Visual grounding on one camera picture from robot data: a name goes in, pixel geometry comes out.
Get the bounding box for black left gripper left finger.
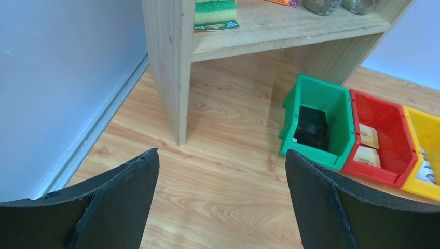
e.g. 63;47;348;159
1;148;160;248

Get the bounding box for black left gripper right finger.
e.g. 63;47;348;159
285;149;439;248

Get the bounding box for black credit cards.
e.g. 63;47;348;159
292;105;329;151

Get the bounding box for silver patterned cards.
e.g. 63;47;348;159
416;148;437;185

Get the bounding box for red plastic bin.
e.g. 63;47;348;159
341;89;418;189

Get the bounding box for green plastic bin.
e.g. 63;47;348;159
279;73;355;171

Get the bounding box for wooden shelf unit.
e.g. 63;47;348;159
142;1;413;145

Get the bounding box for clear glass jar right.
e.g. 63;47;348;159
341;0;380;15

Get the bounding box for orange snack box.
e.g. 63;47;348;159
266;0;299;8

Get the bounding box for green yellow sponge pack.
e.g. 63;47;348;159
194;1;240;31

